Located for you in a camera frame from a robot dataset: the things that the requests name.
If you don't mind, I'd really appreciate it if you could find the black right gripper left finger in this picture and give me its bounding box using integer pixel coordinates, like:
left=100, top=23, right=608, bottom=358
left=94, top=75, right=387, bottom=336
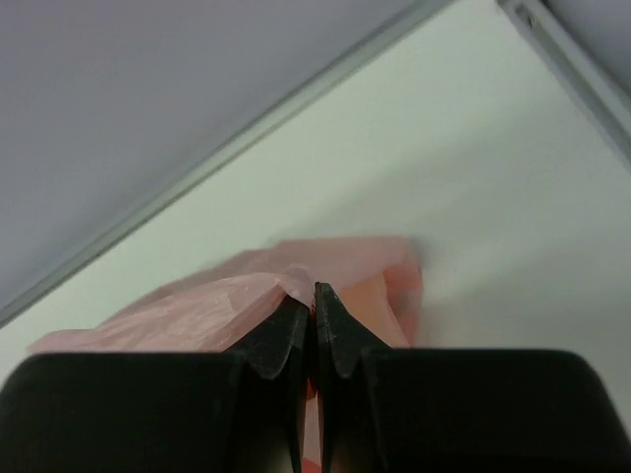
left=1, top=298, right=310, bottom=472

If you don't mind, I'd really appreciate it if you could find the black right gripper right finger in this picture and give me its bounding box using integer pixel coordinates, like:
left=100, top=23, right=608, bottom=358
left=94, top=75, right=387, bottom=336
left=315, top=284, right=630, bottom=472

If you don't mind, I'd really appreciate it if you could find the pink floral plastic bag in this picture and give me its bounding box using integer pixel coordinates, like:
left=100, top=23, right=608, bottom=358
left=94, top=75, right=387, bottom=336
left=31, top=236, right=422, bottom=472

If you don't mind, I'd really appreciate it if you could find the aluminium table frame rail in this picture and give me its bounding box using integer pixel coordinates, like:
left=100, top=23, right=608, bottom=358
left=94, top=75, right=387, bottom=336
left=0, top=0, right=631, bottom=326

